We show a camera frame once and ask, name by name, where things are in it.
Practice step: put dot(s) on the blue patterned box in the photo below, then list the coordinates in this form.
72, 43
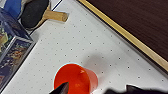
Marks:
13, 53

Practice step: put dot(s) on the yellow wooden gaming table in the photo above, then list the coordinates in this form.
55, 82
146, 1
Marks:
110, 46

